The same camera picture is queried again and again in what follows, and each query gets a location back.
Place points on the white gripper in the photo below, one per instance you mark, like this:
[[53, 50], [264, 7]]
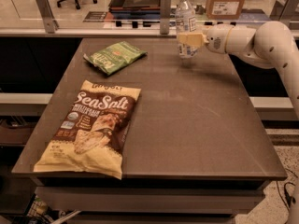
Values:
[[216, 38]]

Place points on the clear plastic water bottle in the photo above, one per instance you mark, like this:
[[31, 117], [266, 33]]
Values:
[[185, 22]]

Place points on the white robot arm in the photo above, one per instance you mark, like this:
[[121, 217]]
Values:
[[272, 45]]

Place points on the cardboard box with label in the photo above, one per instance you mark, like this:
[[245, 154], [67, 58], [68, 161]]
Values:
[[224, 9]]

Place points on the dark tray on cart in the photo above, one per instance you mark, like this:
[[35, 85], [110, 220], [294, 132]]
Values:
[[137, 0]]

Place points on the green snack bag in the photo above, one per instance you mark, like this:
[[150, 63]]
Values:
[[114, 57]]

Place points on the sea salt chips bag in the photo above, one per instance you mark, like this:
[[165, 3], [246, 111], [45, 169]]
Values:
[[92, 136]]

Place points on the middle metal glass post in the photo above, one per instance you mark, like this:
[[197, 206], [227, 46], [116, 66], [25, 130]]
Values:
[[165, 8]]

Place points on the metal glass post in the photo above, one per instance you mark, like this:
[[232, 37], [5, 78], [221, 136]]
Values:
[[284, 10], [50, 24], [165, 8]]

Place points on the right metal glass post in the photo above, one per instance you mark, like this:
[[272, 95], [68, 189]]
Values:
[[284, 10]]

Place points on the left metal glass post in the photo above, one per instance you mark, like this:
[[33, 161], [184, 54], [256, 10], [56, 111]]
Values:
[[50, 24]]

